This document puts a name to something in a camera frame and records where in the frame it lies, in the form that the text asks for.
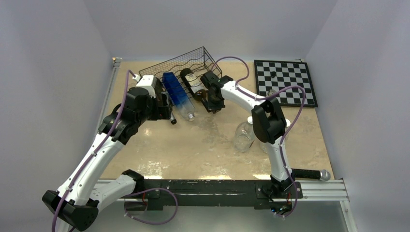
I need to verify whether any dark brown wine bottle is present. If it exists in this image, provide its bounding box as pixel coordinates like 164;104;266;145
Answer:
180;68;207;102

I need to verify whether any blue square glass bottle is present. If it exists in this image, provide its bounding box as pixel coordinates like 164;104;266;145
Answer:
162;72;195;121

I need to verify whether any clear bottle white cap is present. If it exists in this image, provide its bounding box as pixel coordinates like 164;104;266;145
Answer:
259;119;291;154
233;116;256;152

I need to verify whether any green wine bottle gold label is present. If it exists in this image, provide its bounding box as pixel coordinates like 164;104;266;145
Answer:
170;117;177;125

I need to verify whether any clear glass bottle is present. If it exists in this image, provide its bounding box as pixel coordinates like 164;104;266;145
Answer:
267;89;276;96

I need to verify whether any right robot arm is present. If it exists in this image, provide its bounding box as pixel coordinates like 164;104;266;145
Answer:
200;71;294;197

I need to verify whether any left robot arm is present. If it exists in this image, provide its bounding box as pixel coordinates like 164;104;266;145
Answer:
42;87;172;232

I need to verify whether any black white chessboard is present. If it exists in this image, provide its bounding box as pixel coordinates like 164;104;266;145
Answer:
254;60;318;108

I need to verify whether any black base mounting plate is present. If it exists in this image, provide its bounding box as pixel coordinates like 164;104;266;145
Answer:
126;179;303;210

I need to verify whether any black silver microphone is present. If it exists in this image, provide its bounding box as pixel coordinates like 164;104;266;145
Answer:
292;169;331;181

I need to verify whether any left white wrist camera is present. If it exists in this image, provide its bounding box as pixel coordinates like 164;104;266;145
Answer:
133;75;162;98

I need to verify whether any black wire wine rack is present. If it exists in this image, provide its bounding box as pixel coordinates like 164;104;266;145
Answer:
138;46;223;100

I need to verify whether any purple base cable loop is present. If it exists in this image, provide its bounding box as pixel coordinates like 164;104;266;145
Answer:
124;188;179;226

